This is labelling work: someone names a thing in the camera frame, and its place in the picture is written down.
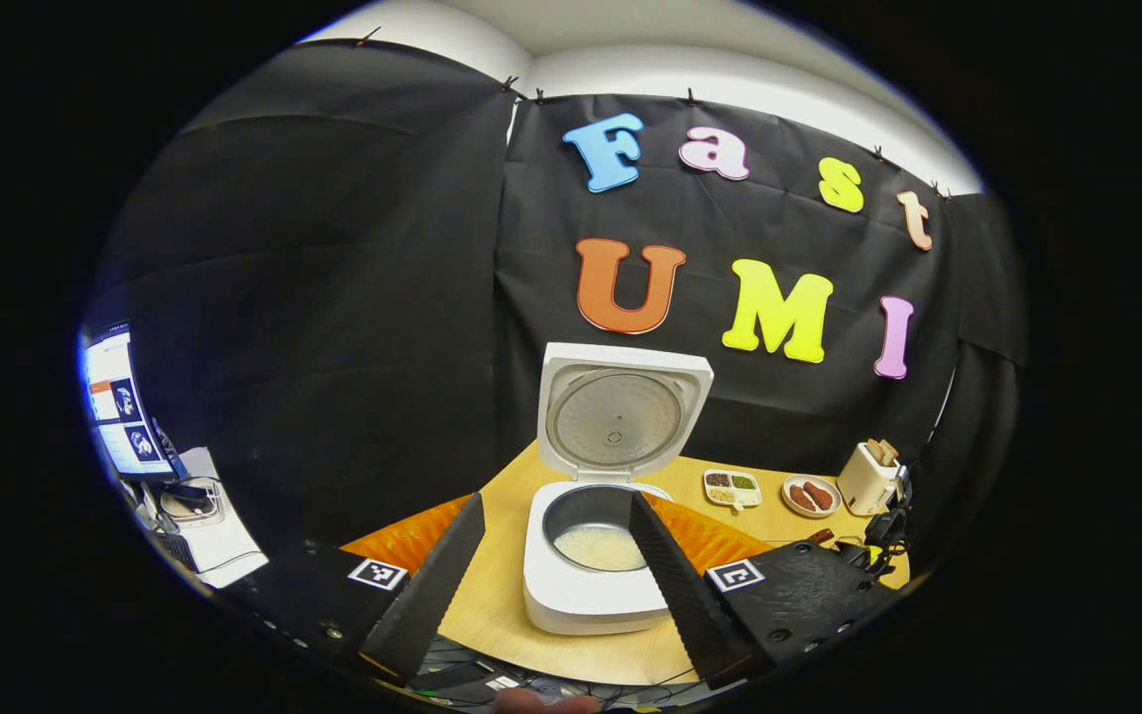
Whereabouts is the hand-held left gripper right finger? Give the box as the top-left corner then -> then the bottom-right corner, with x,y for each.
628,492 -> 905,692

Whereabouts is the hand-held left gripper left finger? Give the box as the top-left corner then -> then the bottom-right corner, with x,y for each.
234,493 -> 487,685

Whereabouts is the white raw rice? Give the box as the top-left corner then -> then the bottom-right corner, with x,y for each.
553,524 -> 647,573

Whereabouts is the white rice cooker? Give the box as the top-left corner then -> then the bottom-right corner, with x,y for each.
522,342 -> 715,636

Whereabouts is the white toaster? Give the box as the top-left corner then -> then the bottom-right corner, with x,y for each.
837,439 -> 904,517

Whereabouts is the white round plate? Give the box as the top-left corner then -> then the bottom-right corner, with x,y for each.
781,474 -> 842,520

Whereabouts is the white divided seasoning dish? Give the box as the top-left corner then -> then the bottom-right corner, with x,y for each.
702,469 -> 763,512

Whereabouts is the white side desk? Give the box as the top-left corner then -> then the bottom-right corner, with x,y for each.
130,446 -> 270,591

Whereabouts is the black backdrop cloth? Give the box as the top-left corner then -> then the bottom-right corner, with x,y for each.
85,38 -> 1033,556

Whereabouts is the computer monitor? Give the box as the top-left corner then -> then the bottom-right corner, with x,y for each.
83,322 -> 187,484

